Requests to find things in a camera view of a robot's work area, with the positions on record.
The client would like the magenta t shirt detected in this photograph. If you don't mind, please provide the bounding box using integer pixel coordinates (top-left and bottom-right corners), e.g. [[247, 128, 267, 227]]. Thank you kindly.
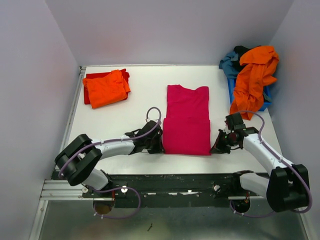
[[162, 84, 211, 156]]

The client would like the orange t shirt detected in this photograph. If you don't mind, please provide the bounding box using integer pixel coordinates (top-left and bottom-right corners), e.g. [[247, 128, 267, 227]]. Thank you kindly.
[[82, 69, 131, 109], [229, 45, 280, 120]]

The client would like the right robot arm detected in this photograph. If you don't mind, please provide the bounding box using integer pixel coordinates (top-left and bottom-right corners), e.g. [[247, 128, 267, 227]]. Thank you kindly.
[[210, 112, 313, 214]]

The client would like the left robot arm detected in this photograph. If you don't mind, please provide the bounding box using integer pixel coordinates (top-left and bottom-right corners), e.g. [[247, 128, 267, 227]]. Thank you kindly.
[[54, 120, 164, 191]]

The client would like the blue plastic bin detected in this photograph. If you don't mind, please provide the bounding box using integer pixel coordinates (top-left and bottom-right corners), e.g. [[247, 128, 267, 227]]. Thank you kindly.
[[227, 77, 272, 114]]

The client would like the blue grey t shirt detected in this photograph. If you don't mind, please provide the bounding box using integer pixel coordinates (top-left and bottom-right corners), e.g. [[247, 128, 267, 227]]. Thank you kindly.
[[218, 51, 240, 79]]

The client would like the folded orange t shirt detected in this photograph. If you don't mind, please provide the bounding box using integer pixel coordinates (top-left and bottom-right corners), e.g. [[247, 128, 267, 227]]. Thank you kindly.
[[82, 69, 131, 109]]

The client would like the folded red t shirt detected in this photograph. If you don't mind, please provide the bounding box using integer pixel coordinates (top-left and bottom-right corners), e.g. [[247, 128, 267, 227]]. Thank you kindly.
[[82, 68, 131, 105]]

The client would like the black t shirt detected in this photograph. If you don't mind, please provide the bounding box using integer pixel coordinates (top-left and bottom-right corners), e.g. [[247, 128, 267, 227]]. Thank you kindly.
[[232, 45, 251, 72]]

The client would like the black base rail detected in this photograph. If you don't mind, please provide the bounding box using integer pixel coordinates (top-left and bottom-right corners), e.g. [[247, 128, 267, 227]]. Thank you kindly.
[[82, 173, 256, 212]]

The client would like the aluminium frame rail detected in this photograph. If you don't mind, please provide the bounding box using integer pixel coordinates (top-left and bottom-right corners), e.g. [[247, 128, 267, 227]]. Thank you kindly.
[[40, 180, 83, 201]]

